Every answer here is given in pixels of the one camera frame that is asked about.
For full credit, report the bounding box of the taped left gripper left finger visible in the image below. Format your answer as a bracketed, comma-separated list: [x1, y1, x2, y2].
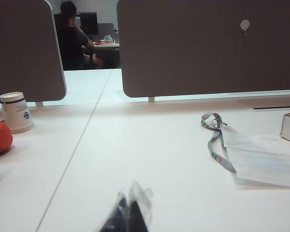
[99, 188, 131, 232]

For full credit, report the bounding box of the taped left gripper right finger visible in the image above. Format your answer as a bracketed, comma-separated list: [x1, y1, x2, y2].
[127, 180, 155, 232]

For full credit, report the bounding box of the white tissue sheet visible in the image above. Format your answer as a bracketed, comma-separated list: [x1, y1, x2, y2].
[221, 128, 290, 189]

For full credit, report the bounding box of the white paper cup blue logo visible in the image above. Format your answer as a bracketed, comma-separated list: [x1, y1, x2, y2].
[0, 91, 35, 134]

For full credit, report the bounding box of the wide brown desk partition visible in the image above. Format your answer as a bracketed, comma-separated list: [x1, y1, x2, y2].
[116, 0, 290, 99]

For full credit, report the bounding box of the white background desk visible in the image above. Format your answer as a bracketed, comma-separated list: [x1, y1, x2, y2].
[93, 41, 120, 48]

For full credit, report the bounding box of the person in dark shirt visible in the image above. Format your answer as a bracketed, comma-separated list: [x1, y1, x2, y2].
[56, 0, 105, 71]

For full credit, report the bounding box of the grey background desk partition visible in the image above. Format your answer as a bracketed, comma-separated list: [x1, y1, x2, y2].
[97, 23, 115, 43]

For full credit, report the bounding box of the narrow brown desk partition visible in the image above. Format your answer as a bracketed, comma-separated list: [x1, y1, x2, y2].
[0, 0, 68, 104]

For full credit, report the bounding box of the black computer monitor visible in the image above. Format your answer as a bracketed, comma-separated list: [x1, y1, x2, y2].
[75, 12, 99, 36]

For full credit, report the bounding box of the white hexagonal adhesive hook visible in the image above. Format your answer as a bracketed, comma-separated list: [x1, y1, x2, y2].
[240, 19, 251, 37]

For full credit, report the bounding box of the grey printed lanyard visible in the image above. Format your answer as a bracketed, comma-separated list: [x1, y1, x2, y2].
[201, 113, 237, 174]

